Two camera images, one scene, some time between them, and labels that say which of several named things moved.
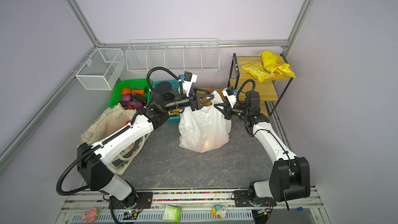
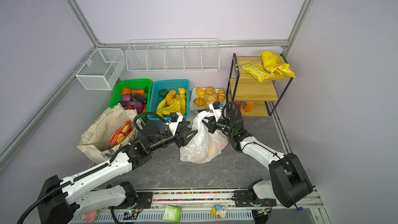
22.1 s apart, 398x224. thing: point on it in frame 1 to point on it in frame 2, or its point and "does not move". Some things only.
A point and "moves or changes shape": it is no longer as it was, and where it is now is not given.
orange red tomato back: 126,91 does not move
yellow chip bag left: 257,71 does not move
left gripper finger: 200,95 to 182,125
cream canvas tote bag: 112,121 does not move
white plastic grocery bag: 204,129 moves or changes shape
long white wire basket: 178,55 does not move
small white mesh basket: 103,70 does not move
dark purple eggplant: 139,98 does not move
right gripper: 228,110 to 212,124
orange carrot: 141,92 does not move
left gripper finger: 202,105 to 187,136
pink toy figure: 90,215 does not move
